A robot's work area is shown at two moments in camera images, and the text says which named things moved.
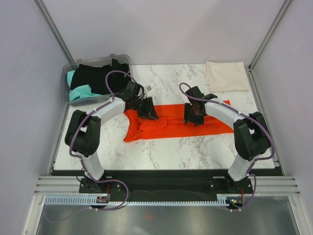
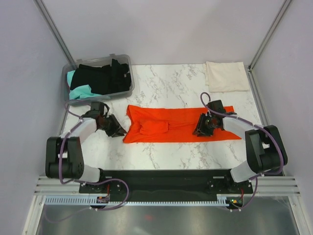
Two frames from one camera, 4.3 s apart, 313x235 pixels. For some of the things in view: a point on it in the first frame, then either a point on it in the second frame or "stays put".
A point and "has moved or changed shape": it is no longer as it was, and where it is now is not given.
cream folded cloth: (226, 76) stays put
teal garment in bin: (80, 92) stays put
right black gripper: (188, 117) -> (200, 127)
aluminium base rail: (264, 186) stays put
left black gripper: (149, 112) -> (117, 130)
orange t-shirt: (171, 124) has moved or changed shape
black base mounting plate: (148, 186) stays put
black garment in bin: (95, 77) stays put
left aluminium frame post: (47, 18) stays put
